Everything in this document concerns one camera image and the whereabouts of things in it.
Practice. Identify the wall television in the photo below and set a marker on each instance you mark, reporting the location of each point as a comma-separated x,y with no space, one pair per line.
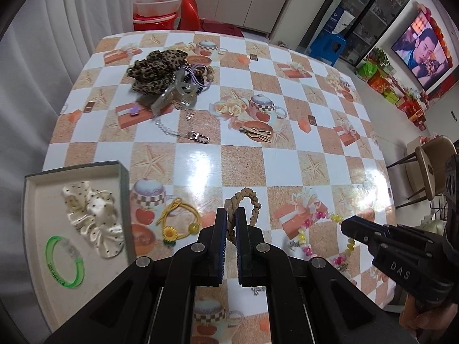
423,53

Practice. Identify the leopard print scrunchie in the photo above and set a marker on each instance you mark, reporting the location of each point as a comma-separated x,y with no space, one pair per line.
150,71

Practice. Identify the white polka dot scrunchie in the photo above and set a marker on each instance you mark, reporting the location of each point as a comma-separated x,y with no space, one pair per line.
93,215

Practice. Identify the clear hair claw clip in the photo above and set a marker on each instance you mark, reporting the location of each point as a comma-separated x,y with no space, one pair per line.
172,95

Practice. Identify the checkered printed tablecloth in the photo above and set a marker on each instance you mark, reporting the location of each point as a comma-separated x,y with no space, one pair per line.
229,165

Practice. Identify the red bucket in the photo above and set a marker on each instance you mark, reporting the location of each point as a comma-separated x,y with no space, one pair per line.
154,23

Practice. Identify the blue white carton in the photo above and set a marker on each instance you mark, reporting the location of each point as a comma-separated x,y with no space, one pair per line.
337,19

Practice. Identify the person's right hand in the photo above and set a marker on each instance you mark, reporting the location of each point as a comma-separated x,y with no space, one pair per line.
430,320

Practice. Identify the tan hair clip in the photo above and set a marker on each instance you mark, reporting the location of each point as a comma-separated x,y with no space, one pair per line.
256,133

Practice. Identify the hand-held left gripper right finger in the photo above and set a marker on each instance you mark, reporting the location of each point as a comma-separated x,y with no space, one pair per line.
241,243

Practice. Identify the small purple clip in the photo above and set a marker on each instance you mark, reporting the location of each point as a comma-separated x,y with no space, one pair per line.
134,109

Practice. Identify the blue plastic stool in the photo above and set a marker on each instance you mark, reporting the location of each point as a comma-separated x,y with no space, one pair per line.
324,46

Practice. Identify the white curtain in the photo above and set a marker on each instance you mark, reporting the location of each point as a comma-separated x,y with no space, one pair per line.
43,43

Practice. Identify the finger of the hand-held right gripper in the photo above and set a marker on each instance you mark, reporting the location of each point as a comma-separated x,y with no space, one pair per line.
362,226
376,245

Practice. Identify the pile of colourful gift boxes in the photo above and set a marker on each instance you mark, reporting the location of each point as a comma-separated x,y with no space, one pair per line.
391,86

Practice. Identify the grey cardboard box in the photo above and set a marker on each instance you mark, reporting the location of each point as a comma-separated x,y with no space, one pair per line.
43,222

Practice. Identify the glass display cabinet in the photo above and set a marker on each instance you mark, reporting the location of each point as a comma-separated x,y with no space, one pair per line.
380,10

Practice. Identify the tan folding chair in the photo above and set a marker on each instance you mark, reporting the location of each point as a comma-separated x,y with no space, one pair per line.
430,165

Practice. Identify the orange wall garland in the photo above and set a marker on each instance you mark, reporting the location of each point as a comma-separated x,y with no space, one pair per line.
441,32

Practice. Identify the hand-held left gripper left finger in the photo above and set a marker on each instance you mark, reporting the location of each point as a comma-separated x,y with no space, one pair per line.
222,243

